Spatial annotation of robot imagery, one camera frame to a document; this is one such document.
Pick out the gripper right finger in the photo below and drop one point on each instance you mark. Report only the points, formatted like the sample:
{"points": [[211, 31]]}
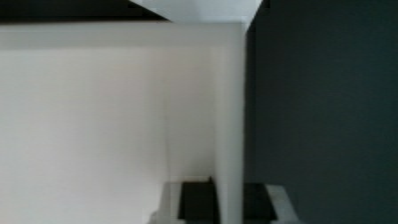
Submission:
{"points": [[266, 205]]}

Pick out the white drawer box with knob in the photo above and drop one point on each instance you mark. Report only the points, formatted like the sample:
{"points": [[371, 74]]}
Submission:
{"points": [[120, 119]]}

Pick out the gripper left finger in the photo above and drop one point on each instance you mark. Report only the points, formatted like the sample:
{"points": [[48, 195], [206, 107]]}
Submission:
{"points": [[186, 203]]}

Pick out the white drawer cabinet frame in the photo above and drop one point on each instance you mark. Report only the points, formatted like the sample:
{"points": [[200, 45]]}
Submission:
{"points": [[202, 11]]}

